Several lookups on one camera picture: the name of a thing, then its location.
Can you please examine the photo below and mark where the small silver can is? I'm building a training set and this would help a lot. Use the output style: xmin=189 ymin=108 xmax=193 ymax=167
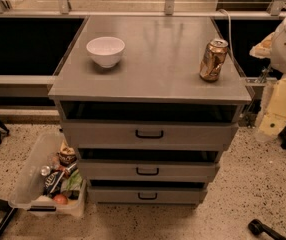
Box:
xmin=40 ymin=166 xmax=51 ymax=176

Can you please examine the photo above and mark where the white cable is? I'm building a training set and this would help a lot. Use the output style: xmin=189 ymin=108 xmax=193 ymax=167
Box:
xmin=217 ymin=8 xmax=235 ymax=64

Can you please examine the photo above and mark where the white ceramic bowl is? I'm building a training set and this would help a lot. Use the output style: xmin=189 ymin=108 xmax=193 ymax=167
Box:
xmin=86 ymin=37 xmax=125 ymax=68

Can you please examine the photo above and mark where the grey drawer cabinet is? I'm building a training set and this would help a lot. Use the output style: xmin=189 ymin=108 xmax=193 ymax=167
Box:
xmin=48 ymin=15 xmax=253 ymax=207

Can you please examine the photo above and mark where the green snack bag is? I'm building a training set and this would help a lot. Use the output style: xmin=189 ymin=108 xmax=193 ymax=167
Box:
xmin=61 ymin=170 xmax=82 ymax=200

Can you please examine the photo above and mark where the grey bottom drawer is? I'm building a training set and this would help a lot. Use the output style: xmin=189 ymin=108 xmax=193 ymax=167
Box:
xmin=88 ymin=187 xmax=207 ymax=205

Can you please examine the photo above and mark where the clear plastic storage bin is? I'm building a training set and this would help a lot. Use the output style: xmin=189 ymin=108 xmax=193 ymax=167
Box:
xmin=8 ymin=132 xmax=86 ymax=217

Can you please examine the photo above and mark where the grey drawer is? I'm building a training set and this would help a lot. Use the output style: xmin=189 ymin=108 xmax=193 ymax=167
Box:
xmin=88 ymin=187 xmax=207 ymax=205
xmin=62 ymin=121 xmax=238 ymax=151
xmin=78 ymin=160 xmax=219 ymax=182

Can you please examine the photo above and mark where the grey middle drawer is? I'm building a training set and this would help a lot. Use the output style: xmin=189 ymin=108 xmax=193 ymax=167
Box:
xmin=78 ymin=160 xmax=219 ymax=182

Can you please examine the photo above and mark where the dark blue snack bag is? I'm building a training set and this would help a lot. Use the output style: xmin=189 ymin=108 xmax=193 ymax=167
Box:
xmin=44 ymin=171 xmax=64 ymax=194

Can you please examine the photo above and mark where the crushed gold soda can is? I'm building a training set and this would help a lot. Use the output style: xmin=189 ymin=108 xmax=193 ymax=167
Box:
xmin=199 ymin=38 xmax=228 ymax=82

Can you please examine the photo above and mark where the black chair caster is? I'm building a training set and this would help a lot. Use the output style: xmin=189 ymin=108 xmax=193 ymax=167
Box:
xmin=248 ymin=219 xmax=286 ymax=240

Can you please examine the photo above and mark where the red apple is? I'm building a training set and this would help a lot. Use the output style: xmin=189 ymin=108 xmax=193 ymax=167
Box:
xmin=53 ymin=194 xmax=68 ymax=205

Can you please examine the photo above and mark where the grey top drawer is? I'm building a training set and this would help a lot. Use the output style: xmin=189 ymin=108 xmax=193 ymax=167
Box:
xmin=62 ymin=121 xmax=238 ymax=151

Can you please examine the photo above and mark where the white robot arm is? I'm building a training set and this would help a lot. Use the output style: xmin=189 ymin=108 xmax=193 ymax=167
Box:
xmin=250 ymin=17 xmax=286 ymax=142

